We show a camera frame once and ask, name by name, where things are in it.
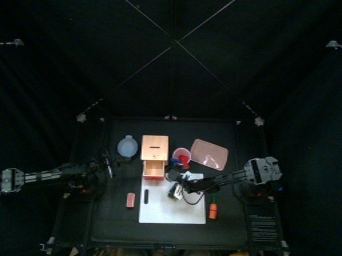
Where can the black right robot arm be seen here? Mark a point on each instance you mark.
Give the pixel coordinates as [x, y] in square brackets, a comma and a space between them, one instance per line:
[262, 170]

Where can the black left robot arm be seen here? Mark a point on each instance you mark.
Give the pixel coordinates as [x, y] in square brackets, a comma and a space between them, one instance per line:
[41, 175]

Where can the white cutting board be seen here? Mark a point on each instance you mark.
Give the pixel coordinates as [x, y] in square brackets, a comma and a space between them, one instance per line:
[169, 213]

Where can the light blue plastic bowl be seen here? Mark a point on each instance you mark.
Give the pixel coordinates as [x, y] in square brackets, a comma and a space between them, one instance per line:
[127, 147]

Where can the blue toy tool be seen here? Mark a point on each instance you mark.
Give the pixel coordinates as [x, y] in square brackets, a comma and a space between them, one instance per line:
[174, 162]

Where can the wooden drawer with red front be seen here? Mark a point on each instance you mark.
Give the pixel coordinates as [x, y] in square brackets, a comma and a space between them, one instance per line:
[154, 171]

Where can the orange toy carrot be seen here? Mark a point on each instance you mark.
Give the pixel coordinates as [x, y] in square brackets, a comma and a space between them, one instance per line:
[213, 210]

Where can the slim black stick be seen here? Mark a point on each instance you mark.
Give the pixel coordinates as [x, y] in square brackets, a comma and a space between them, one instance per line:
[146, 196]

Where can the wooden box with slot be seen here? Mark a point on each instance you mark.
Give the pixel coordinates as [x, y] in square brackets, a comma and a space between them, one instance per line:
[155, 141]

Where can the red plastic cup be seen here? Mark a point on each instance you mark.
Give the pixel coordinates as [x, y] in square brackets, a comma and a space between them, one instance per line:
[182, 154]

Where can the pink plastic tray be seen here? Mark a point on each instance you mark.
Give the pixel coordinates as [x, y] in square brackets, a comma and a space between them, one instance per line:
[214, 150]

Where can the small pink toy block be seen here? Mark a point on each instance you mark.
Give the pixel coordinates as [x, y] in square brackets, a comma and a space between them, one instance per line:
[130, 200]

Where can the white text table label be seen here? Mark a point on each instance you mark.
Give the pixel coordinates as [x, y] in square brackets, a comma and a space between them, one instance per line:
[262, 225]

